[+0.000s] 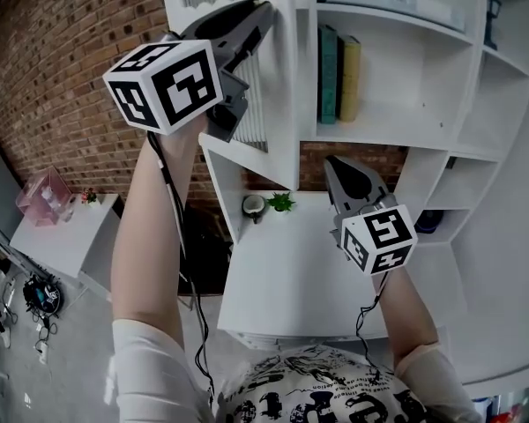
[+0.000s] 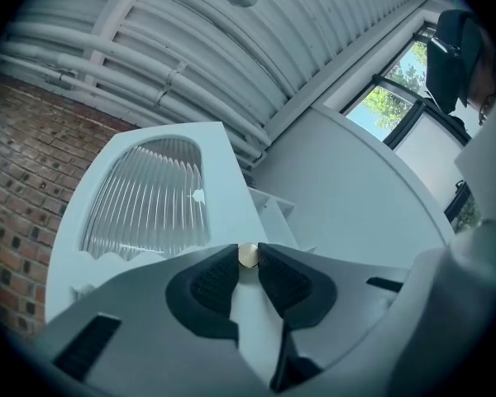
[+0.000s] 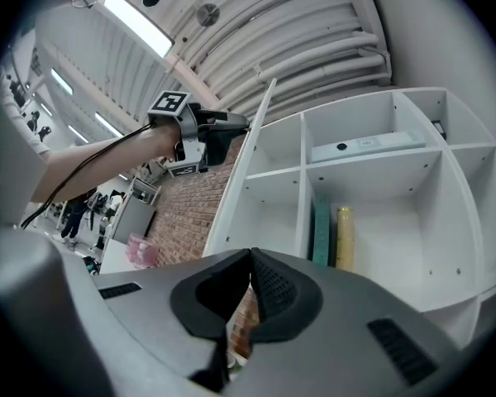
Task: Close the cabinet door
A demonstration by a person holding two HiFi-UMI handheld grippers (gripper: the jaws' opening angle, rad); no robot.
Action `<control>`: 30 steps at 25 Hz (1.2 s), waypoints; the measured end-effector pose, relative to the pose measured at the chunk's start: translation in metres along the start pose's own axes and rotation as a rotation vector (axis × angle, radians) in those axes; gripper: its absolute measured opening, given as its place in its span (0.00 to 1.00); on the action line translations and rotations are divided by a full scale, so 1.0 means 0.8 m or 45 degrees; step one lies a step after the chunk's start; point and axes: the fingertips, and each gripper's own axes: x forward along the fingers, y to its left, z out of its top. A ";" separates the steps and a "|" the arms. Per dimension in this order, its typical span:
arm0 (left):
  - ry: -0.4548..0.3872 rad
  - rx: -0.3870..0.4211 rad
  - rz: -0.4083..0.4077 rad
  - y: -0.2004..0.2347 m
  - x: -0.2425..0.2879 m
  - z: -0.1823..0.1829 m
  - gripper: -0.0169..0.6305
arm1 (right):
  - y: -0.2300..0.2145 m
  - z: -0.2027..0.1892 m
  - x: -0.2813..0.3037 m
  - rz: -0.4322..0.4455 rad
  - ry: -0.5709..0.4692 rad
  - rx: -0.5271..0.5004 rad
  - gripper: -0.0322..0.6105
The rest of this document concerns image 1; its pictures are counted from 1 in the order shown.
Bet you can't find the small green potted plant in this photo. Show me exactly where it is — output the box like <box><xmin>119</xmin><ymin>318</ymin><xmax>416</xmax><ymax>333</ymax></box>
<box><xmin>265</xmin><ymin>191</ymin><xmax>297</xmax><ymax>213</ymax></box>

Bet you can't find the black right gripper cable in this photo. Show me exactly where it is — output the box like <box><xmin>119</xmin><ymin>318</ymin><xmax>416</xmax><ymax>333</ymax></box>
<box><xmin>354</xmin><ymin>271</ymin><xmax>392</xmax><ymax>383</ymax></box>

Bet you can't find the white side table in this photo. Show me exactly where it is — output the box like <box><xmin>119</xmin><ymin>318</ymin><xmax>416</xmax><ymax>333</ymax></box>
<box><xmin>10</xmin><ymin>193</ymin><xmax>121</xmax><ymax>281</ymax></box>

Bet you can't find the yellow book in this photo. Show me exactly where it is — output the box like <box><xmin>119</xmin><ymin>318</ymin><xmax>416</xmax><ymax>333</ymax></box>
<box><xmin>337</xmin><ymin>34</ymin><xmax>362</xmax><ymax>123</ymax></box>

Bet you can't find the teal book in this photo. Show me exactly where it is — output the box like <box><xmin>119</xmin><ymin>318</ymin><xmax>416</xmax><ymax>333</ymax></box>
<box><xmin>317</xmin><ymin>24</ymin><xmax>340</xmax><ymax>126</ymax></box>

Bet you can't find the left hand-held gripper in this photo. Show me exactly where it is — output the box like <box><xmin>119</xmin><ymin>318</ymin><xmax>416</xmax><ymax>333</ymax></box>
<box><xmin>102</xmin><ymin>0</ymin><xmax>275</xmax><ymax>144</ymax></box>

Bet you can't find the white ribbed-glass cabinet door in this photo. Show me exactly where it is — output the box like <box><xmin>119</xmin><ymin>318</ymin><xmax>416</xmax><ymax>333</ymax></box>
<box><xmin>158</xmin><ymin>0</ymin><xmax>302</xmax><ymax>192</ymax></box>

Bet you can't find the white shelf cabinet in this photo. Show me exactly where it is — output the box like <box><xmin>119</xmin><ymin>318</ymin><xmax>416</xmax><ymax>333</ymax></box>
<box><xmin>158</xmin><ymin>0</ymin><xmax>529</xmax><ymax>247</ymax></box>

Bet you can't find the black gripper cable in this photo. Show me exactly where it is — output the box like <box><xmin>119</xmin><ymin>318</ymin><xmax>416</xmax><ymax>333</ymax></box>
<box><xmin>146</xmin><ymin>130</ymin><xmax>216</xmax><ymax>407</ymax></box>
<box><xmin>354</xmin><ymin>271</ymin><xmax>392</xmax><ymax>383</ymax></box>

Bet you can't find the black round floor device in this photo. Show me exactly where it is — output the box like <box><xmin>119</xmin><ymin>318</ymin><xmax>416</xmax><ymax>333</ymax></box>
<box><xmin>22</xmin><ymin>274</ymin><xmax>65</xmax><ymax>315</ymax></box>

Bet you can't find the purple round speaker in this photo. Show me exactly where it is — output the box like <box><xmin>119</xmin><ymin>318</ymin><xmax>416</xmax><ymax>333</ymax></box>
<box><xmin>414</xmin><ymin>209</ymin><xmax>445</xmax><ymax>235</ymax></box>

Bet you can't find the person's white printed shirt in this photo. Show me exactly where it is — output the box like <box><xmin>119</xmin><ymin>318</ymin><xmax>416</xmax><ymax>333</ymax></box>
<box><xmin>111</xmin><ymin>318</ymin><xmax>482</xmax><ymax>423</ymax></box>

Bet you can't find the white power strip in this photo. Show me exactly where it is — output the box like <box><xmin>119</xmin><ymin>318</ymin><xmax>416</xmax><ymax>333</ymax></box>
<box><xmin>1</xmin><ymin>278</ymin><xmax>18</xmax><ymax>322</ymax></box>

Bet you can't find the person's right forearm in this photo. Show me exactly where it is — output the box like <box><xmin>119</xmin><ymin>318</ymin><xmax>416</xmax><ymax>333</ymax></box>
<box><xmin>371</xmin><ymin>265</ymin><xmax>440</xmax><ymax>370</ymax></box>

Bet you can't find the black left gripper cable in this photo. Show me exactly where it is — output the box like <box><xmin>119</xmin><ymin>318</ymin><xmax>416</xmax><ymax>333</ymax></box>
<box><xmin>146</xmin><ymin>130</ymin><xmax>216</xmax><ymax>407</ymax></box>

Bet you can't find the person's left forearm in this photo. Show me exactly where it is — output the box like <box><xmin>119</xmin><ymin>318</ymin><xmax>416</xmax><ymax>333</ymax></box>
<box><xmin>109</xmin><ymin>115</ymin><xmax>211</xmax><ymax>353</ymax></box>

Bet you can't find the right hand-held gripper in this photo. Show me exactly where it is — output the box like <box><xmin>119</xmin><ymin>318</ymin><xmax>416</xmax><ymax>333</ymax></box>
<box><xmin>323</xmin><ymin>154</ymin><xmax>419</xmax><ymax>278</ymax></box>

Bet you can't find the pink transparent box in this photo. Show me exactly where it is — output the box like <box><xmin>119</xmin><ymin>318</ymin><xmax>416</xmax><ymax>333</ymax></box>
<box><xmin>16</xmin><ymin>167</ymin><xmax>72</xmax><ymax>228</ymax></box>

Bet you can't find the dark ceramic mug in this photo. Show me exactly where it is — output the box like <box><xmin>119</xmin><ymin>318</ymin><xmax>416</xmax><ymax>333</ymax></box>
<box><xmin>242</xmin><ymin>194</ymin><xmax>266</xmax><ymax>225</ymax></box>

